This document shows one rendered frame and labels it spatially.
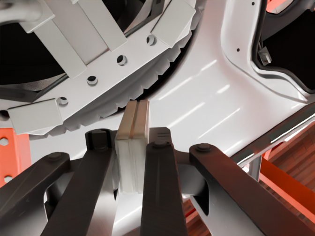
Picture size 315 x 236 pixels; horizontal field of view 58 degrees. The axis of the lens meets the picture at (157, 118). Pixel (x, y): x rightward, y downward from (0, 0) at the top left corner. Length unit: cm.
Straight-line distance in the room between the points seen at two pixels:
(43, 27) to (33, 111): 10
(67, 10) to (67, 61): 6
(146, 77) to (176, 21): 12
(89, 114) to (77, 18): 16
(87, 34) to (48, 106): 10
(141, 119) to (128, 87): 30
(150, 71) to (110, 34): 13
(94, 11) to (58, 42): 5
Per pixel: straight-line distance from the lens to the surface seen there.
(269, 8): 830
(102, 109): 45
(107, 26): 35
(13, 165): 40
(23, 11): 26
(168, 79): 89
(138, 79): 45
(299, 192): 213
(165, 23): 37
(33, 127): 37
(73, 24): 36
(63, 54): 35
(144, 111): 17
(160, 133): 15
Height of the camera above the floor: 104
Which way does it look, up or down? 22 degrees up
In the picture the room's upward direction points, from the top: 146 degrees clockwise
